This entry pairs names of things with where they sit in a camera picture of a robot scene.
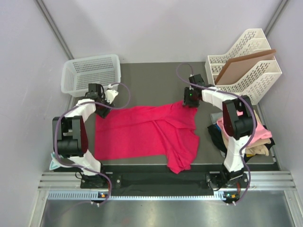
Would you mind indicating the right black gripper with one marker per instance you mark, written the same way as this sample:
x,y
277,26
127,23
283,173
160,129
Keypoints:
x,y
187,101

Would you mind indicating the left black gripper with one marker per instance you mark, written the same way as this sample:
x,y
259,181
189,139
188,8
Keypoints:
x,y
103,113

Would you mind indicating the red t shirt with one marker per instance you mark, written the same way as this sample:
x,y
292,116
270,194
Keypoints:
x,y
144,131

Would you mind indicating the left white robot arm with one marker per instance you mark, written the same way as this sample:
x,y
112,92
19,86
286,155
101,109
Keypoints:
x,y
70,136

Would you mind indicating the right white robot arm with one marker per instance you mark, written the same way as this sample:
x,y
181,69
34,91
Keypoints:
x,y
239,121

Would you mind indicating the white perforated plastic basket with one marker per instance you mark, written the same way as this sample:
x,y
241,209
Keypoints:
x,y
78,73

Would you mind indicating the grey folded t shirt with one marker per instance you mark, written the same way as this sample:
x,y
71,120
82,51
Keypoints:
x,y
215,117

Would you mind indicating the black folded t shirt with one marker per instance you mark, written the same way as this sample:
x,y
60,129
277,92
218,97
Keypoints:
x,y
217,140

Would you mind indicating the brown cardboard sheet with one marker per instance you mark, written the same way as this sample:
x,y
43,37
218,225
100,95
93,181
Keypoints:
x,y
235,68

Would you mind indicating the cream perforated file organizer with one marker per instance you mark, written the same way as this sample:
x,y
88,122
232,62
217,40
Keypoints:
x,y
259,79

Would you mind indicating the pink folded t shirt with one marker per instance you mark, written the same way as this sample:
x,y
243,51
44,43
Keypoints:
x,y
262,135

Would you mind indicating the teal and white hanger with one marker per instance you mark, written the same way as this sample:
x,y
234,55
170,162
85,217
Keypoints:
x,y
55,164

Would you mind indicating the beige folded t shirt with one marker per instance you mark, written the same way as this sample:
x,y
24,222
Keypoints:
x,y
258,150

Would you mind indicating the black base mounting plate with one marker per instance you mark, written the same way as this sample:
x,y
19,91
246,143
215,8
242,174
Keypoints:
x,y
158,180

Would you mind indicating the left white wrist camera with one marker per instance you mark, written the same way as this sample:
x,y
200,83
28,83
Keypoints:
x,y
110,94

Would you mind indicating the aluminium frame rail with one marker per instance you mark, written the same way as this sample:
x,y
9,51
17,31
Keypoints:
x,y
260,180

